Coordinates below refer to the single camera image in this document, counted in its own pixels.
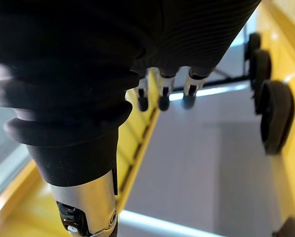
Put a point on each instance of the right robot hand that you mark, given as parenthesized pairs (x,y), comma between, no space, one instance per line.
(71,74)

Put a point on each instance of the black sole-shaped plastic housing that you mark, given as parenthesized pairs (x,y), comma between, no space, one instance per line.
(275,118)

